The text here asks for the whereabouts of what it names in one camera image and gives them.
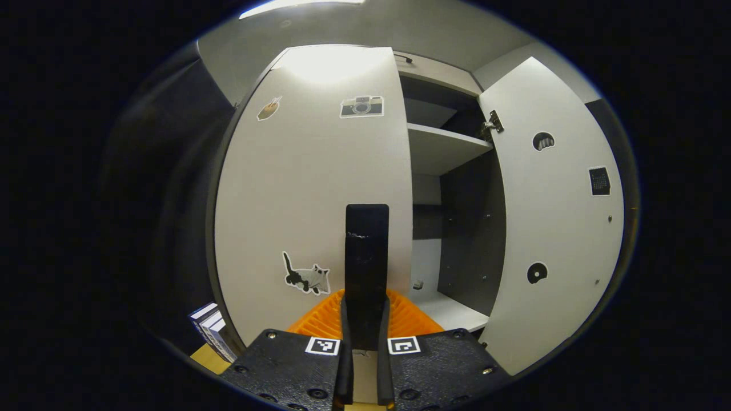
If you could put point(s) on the metal door hinge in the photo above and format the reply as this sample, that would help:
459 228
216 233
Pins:
492 124

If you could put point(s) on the white cabinet door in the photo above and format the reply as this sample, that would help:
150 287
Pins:
297 188
554 228

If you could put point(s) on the white cabinet top drawer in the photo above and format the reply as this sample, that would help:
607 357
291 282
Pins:
440 74

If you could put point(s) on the white cabinet shelf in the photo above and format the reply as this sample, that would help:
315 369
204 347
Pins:
440 149

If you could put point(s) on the grey double-door shoe cabinet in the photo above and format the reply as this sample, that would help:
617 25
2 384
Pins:
471 228

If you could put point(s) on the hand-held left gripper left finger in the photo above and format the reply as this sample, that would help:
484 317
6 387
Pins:
344 377

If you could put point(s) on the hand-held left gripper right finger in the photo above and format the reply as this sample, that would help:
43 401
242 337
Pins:
384 377

